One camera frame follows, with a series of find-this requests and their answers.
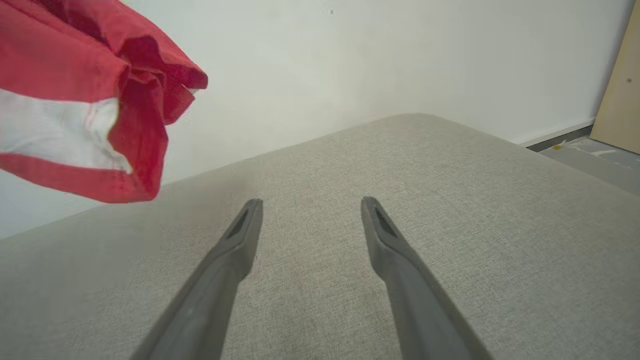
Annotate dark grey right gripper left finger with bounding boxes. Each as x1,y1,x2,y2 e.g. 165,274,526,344
131,198,264,360

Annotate light wooden board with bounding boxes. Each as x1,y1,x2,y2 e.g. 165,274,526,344
590,0,640,155

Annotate red shorts with white stripe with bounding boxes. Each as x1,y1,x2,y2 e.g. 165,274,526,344
0,0,209,204

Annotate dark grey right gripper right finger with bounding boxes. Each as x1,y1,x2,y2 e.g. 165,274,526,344
361,196,495,360

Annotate white wall baseboard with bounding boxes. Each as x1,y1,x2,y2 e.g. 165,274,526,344
519,119,597,147

